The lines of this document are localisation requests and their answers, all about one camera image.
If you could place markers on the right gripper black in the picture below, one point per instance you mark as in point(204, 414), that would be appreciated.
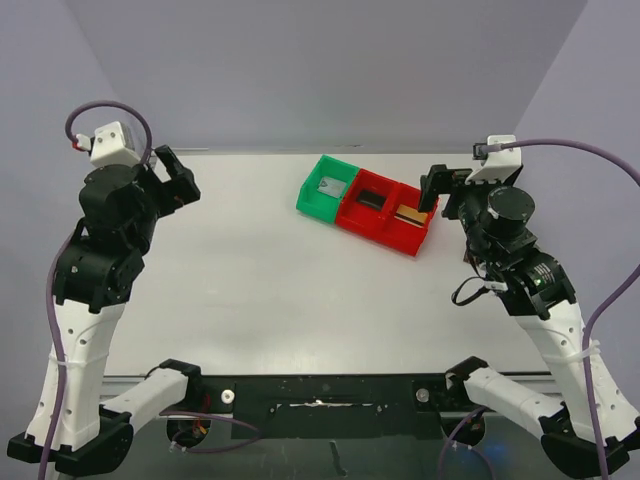
point(448, 180)

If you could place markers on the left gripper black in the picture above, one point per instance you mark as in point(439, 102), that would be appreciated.
point(176, 185)

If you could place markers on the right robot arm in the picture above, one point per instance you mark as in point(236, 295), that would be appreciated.
point(590, 429)

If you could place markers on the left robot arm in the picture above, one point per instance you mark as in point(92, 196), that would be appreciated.
point(89, 285)

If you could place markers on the gold card in bin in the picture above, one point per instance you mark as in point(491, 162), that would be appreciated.
point(410, 215)

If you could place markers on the black card in bin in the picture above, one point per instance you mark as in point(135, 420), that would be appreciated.
point(371, 199)

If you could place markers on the silver card in bin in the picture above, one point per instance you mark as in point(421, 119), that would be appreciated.
point(331, 187)

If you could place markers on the red right bin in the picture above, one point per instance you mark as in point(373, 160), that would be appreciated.
point(396, 234)

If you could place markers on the red bin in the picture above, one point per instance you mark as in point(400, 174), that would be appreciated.
point(359, 219)
point(396, 234)

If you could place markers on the red middle bin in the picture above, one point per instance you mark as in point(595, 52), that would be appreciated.
point(359, 219)

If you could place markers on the green plastic bin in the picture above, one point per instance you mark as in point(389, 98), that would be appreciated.
point(317, 205)

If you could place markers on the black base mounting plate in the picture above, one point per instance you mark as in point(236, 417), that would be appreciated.
point(318, 408)

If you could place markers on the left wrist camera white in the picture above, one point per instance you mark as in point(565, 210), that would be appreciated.
point(113, 145)

